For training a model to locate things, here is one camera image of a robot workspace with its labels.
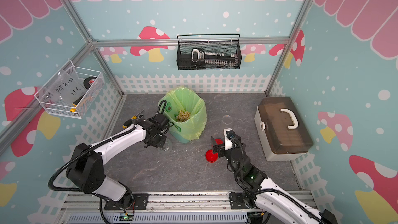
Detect green bag trash bin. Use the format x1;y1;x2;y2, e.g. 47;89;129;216
162;87;207;144

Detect yellow handle screwdriver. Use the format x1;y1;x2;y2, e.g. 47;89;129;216
122;110;145;129

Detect peanut pile in bin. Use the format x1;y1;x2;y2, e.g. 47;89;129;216
176;110;191;122

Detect black mesh wall basket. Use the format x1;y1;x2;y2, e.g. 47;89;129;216
176;34;242;70

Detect brown lid storage box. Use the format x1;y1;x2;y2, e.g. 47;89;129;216
255;97;314;161

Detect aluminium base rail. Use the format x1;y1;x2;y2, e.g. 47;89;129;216
55;191;257;224

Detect black tape roll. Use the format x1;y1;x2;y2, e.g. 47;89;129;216
83;76;97;90

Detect white wire wall basket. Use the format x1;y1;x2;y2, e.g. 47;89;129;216
34;60;105;119

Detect yellow black tool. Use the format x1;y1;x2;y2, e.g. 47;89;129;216
70;95;84;113

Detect clear plastic bag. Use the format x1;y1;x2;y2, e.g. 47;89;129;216
42;66;87;111

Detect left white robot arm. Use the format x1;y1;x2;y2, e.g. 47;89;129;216
48;100;170;208

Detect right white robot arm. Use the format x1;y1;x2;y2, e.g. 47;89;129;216
211;129;338;224

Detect socket set in basket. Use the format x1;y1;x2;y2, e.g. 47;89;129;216
191;48;239;67

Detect peanut jar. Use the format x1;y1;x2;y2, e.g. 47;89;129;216
221;115;233;131

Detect beige lid jar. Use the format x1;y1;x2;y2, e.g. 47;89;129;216
160;139;173;152

